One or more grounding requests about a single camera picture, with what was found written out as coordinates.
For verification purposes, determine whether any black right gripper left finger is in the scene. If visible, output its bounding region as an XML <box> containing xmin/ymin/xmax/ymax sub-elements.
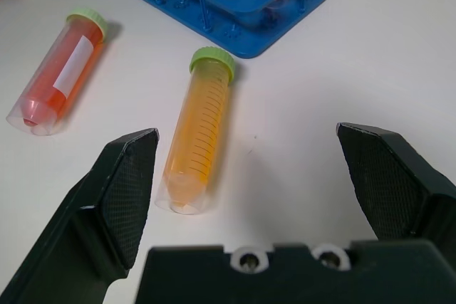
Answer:
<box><xmin>0</xmin><ymin>127</ymin><xmax>160</xmax><ymax>304</ymax></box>

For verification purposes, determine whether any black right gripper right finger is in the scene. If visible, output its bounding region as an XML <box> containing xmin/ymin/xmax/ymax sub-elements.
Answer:
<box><xmin>336</xmin><ymin>122</ymin><xmax>456</xmax><ymax>273</ymax></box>

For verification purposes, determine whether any orange liquid centrifuge tube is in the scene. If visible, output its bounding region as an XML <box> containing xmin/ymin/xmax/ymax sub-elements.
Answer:
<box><xmin>155</xmin><ymin>46</ymin><xmax>237</xmax><ymax>216</ymax></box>

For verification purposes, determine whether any red liquid centrifuge tube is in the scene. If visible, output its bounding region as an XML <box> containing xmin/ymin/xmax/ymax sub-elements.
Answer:
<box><xmin>6</xmin><ymin>7</ymin><xmax>109</xmax><ymax>137</ymax></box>

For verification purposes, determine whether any blue tube rack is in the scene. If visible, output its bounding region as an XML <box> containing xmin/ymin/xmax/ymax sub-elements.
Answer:
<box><xmin>98</xmin><ymin>0</ymin><xmax>329</xmax><ymax>59</ymax></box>

